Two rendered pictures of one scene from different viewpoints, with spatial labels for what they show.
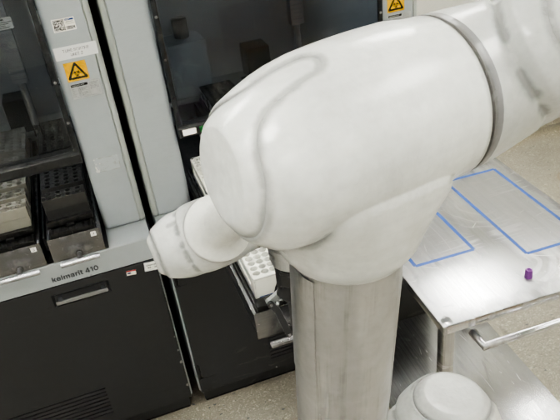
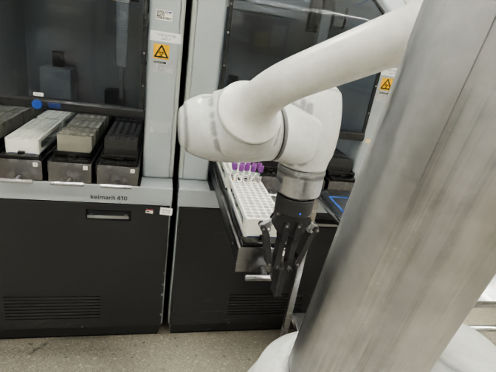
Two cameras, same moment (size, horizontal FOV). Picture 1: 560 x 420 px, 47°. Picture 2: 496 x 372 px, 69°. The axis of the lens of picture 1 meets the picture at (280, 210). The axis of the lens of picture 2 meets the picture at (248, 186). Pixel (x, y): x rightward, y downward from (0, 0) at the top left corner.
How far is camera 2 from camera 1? 0.49 m
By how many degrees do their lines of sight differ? 11
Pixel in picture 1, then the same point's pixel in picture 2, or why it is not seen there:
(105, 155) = (160, 120)
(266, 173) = not seen: outside the picture
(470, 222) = not seen: hidden behind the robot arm
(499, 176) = not seen: hidden behind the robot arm
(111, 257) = (139, 193)
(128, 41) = (204, 43)
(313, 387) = (412, 181)
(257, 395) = (208, 340)
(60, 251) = (104, 176)
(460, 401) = (477, 351)
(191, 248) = (219, 119)
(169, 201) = (193, 170)
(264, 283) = (254, 225)
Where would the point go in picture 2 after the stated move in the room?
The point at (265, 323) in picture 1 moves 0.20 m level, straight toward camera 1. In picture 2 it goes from (245, 259) to (243, 317)
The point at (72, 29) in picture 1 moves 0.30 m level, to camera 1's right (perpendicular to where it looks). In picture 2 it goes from (169, 21) to (259, 35)
